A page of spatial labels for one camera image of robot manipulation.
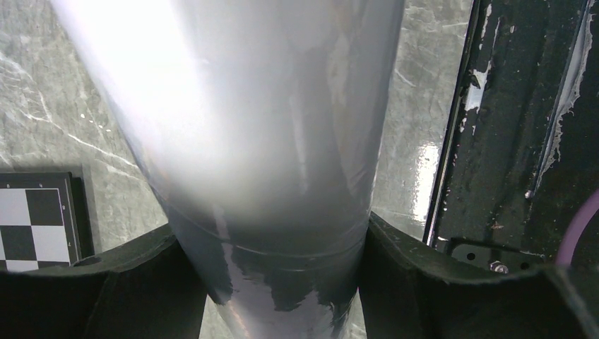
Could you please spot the white shuttlecock tube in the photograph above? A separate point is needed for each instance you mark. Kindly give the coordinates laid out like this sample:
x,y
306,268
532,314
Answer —
x,y
258,126

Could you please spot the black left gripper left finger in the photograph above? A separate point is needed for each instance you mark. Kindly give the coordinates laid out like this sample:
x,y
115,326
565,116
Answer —
x,y
145,288

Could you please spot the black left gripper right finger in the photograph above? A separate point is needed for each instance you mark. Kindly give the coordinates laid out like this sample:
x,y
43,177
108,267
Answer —
x,y
409,290

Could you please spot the black white chessboard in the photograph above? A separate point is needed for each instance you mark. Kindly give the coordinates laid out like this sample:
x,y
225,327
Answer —
x,y
44,221

